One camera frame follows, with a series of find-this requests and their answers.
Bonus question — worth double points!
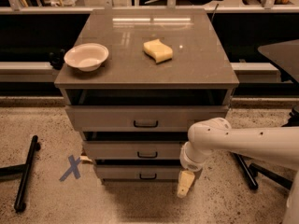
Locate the white bowl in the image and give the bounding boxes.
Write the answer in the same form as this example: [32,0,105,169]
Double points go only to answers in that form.
[64,43,109,72]

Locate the blue tape cross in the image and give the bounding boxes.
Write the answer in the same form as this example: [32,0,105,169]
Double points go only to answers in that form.
[59,155,81,182]

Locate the black stand leg left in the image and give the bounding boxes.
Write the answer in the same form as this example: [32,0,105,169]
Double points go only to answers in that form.
[0,135,40,213]

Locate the grey drawer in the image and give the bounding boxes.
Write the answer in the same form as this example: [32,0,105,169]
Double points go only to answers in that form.
[65,105,228,132]
[82,141,183,160]
[94,165,182,181]

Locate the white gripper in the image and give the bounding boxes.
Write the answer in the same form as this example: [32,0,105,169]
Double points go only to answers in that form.
[177,142,208,198]

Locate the grey drawer cabinet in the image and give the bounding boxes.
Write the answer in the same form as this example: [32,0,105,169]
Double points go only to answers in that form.
[54,7,240,186]

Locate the black clamp knob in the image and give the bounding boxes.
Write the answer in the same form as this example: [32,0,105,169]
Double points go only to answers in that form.
[49,49,65,70]

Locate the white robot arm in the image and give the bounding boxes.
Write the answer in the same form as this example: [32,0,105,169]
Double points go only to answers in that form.
[177,118,299,224]

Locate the grey bottom drawer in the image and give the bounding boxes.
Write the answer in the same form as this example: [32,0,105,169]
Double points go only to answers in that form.
[94,165,182,181]

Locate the dark round table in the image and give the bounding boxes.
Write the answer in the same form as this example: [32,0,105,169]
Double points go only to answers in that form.
[258,39,299,83]

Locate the grey top drawer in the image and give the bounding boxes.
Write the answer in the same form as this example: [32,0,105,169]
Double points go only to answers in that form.
[65,105,228,132]

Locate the yellow sponge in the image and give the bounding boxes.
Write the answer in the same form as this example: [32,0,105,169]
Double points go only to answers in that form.
[143,39,173,63]

